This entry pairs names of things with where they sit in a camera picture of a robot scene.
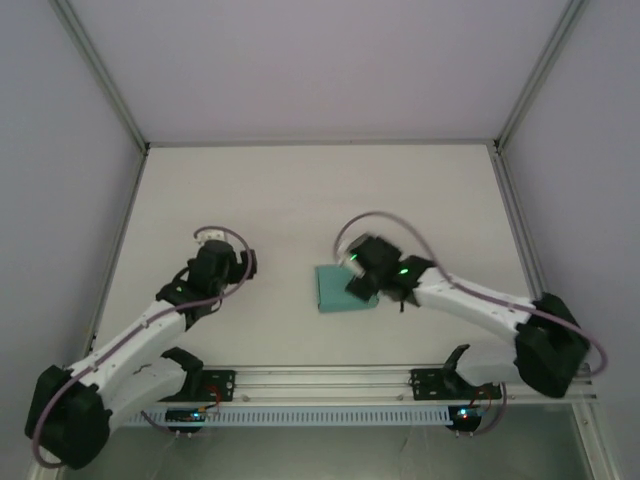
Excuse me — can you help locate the teal paper box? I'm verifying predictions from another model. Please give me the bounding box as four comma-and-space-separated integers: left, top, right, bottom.
313, 263, 380, 315

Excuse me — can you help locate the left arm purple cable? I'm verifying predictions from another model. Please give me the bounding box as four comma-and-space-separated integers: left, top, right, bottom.
29, 225, 251, 469

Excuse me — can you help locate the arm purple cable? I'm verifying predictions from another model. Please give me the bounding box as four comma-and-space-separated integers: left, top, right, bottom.
333, 210, 610, 439
29, 225, 251, 469

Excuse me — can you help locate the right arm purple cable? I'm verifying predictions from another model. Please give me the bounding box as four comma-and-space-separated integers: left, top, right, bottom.
333, 210, 610, 439

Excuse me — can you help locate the aluminium side rail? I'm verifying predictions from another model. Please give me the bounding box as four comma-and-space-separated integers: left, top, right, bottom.
78, 148, 151, 367
491, 149, 571, 365

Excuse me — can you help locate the aluminium mounting rail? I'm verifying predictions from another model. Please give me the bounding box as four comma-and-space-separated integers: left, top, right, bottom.
149, 363, 599, 404

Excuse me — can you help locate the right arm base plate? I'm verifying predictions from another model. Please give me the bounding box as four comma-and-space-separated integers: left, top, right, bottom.
409, 366, 502, 402

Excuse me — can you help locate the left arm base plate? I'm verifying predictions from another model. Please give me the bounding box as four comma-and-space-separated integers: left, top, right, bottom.
169, 367, 237, 403

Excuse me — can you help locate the slotted cable duct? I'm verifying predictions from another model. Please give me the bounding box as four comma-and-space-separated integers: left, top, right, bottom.
119, 404, 452, 427

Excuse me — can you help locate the aluminium frame post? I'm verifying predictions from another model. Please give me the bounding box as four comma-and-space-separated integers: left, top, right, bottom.
491, 0, 592, 153
48, 0, 152, 152

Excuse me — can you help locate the aluminium frame leg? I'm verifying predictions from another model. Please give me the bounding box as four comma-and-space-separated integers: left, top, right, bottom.
569, 397, 609, 480

